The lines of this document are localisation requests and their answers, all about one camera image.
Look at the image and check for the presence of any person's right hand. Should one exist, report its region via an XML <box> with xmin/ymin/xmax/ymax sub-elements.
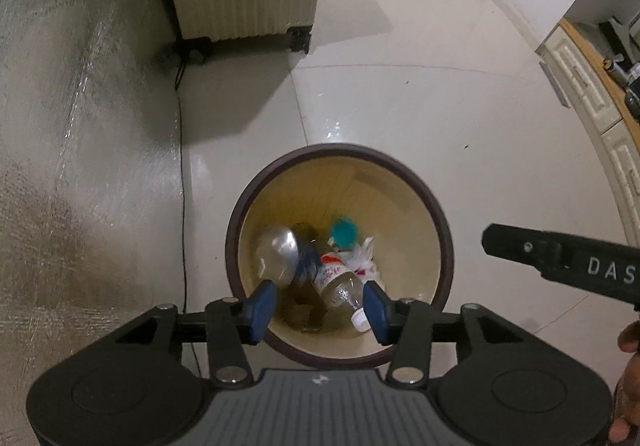
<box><xmin>607</xmin><ymin>321</ymin><xmax>640</xmax><ymax>444</ymax></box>

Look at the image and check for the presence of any yellow bin with dark rim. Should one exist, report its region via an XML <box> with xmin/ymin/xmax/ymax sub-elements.
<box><xmin>225</xmin><ymin>143</ymin><xmax>456</xmax><ymax>369</ymax></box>

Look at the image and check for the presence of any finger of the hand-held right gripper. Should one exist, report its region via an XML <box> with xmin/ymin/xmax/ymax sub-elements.
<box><xmin>481</xmin><ymin>223</ymin><xmax>548</xmax><ymax>278</ymax></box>

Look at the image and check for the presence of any clear bottle with red label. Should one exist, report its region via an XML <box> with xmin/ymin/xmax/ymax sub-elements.
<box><xmin>312</xmin><ymin>251</ymin><xmax>373</xmax><ymax>332</ymax></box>

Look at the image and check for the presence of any black stand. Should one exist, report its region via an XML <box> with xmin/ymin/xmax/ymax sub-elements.
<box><xmin>600</xmin><ymin>15</ymin><xmax>640</xmax><ymax>63</ymax></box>

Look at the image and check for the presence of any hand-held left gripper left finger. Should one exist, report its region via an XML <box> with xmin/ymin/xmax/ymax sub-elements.
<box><xmin>102</xmin><ymin>279</ymin><xmax>278</xmax><ymax>387</ymax></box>

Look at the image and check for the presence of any grey cylindrical tool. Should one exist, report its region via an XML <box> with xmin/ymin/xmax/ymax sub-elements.
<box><xmin>602</xmin><ymin>54</ymin><xmax>627</xmax><ymax>83</ymax></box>

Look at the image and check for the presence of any dark blue wrapper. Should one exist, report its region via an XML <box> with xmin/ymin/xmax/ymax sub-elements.
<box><xmin>292</xmin><ymin>223</ymin><xmax>321</xmax><ymax>287</ymax></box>

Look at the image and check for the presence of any white heart-print table cover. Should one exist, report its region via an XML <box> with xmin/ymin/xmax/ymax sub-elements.
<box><xmin>0</xmin><ymin>0</ymin><xmax>183</xmax><ymax>377</ymax></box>

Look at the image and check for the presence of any low white cabinet wooden top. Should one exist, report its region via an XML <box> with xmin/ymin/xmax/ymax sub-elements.
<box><xmin>535</xmin><ymin>19</ymin><xmax>640</xmax><ymax>247</ymax></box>

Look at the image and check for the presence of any white bag with red print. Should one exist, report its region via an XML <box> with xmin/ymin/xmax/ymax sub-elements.
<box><xmin>345</xmin><ymin>236</ymin><xmax>386</xmax><ymax>289</ymax></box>

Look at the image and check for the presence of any black cable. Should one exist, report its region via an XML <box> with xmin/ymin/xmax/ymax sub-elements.
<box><xmin>172</xmin><ymin>59</ymin><xmax>201</xmax><ymax>369</ymax></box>

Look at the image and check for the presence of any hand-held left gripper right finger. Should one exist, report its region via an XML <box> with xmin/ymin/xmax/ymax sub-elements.
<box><xmin>362</xmin><ymin>279</ymin><xmax>538</xmax><ymax>386</ymax></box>

